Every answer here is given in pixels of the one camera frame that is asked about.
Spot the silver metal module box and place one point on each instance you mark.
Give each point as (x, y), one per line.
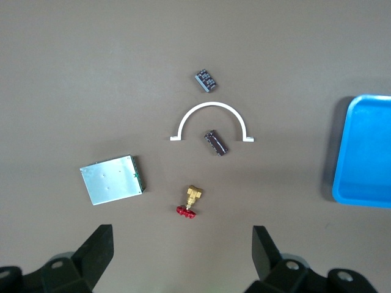
(113, 180)

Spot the blue plastic tray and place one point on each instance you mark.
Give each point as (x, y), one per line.
(366, 152)

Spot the brown table mat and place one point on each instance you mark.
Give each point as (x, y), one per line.
(91, 76)

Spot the dark brown cylindrical capacitor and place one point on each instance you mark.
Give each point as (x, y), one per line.
(207, 80)

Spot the dark brown connector block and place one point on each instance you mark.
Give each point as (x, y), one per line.
(216, 143)

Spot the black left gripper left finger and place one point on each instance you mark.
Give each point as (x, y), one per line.
(91, 259)

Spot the white half-round pipe clamp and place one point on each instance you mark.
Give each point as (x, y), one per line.
(214, 104)

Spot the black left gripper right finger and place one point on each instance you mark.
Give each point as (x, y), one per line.
(265, 259)

